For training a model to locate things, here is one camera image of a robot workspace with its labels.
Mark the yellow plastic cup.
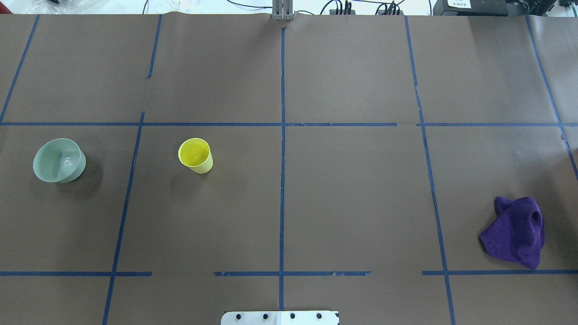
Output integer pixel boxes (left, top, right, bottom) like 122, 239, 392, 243
177, 138, 214, 174

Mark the pale green ceramic bowl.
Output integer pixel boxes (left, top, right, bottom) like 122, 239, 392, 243
33, 138, 87, 183

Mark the purple crumpled cloth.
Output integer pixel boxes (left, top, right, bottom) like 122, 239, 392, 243
478, 196, 545, 269

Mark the black box on desk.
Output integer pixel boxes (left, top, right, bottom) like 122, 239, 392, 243
432, 0, 526, 17

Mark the white camera stand base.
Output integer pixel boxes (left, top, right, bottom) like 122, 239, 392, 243
220, 310, 340, 325

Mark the grey aluminium frame post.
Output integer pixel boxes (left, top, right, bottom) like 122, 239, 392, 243
272, 0, 295, 21

